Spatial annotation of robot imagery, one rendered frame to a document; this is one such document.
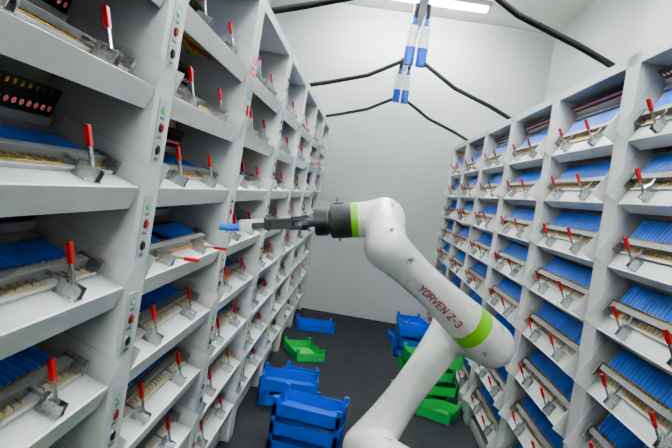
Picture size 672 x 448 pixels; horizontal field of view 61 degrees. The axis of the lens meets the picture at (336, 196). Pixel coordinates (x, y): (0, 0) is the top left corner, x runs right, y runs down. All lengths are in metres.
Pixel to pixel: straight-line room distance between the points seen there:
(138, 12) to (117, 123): 0.21
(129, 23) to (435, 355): 1.15
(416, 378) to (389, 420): 0.13
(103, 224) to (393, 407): 0.92
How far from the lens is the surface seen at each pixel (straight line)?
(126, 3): 1.18
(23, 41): 0.78
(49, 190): 0.85
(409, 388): 1.66
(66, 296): 1.00
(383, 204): 1.44
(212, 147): 1.80
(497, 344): 1.55
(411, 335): 4.38
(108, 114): 1.15
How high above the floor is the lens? 1.17
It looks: 1 degrees down
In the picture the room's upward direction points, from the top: 9 degrees clockwise
